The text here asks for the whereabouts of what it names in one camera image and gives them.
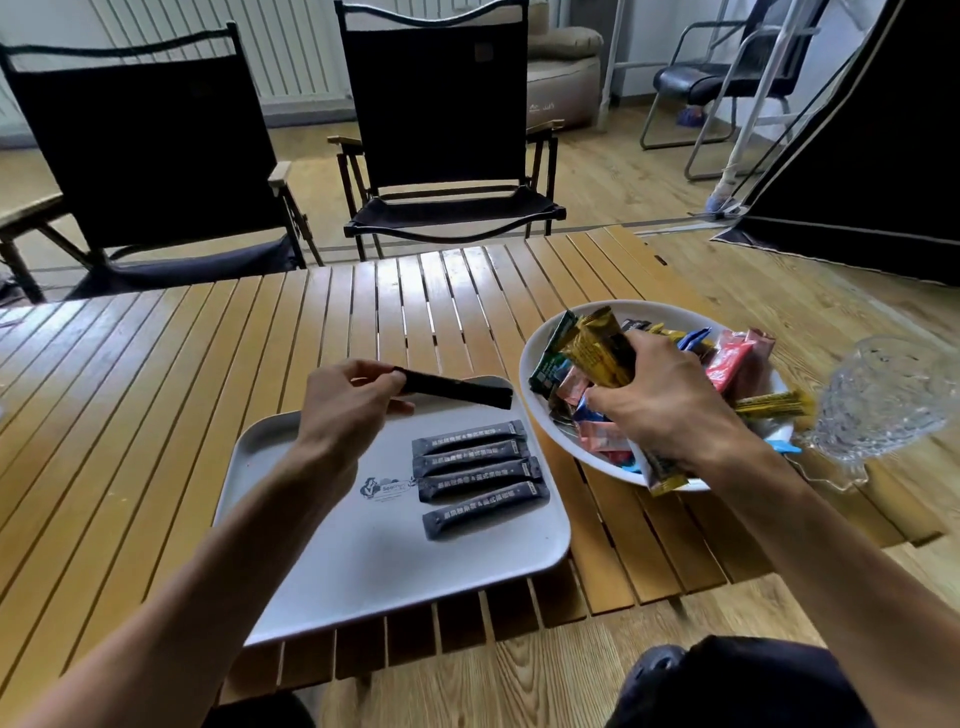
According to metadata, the white wall radiator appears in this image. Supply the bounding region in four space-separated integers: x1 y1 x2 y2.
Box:
89 0 354 103

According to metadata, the black folding chair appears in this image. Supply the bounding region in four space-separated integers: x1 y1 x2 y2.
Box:
0 20 325 305
327 0 568 262

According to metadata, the grey rectangular tray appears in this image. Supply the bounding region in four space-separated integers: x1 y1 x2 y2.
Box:
212 374 573 648

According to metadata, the person's left leg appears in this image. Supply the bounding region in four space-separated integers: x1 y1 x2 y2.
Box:
202 689 316 728

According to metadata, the black office chair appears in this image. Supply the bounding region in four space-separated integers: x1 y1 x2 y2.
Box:
639 0 830 183

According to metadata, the person's right leg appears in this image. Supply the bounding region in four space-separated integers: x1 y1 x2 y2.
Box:
605 635 879 728

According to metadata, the beige inflatable sofa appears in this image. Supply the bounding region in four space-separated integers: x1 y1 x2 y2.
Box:
524 0 605 133

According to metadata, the person's right forearm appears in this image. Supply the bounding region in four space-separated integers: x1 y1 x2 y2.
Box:
689 434 960 728

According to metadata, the person's left forearm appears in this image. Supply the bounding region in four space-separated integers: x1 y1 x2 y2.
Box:
14 442 361 728

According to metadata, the person's leg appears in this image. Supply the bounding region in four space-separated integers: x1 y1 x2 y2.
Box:
605 635 879 728
202 689 316 728

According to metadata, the pile of sachets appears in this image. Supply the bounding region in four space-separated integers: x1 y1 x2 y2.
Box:
528 309 817 475

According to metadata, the white round bowl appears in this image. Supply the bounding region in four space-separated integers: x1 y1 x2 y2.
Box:
518 299 796 494

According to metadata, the black fabric backdrop panel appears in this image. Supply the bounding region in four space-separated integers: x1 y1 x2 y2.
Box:
712 0 960 286

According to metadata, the person's left hand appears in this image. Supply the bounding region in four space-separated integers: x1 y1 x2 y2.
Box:
294 358 418 483

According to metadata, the white metal frame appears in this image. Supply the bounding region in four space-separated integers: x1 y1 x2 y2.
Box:
596 0 811 219

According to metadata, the person's right hand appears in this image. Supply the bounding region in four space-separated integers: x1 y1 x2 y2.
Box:
584 329 753 479

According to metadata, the clear patterned glass cup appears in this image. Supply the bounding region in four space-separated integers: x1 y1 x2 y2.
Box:
794 335 960 481

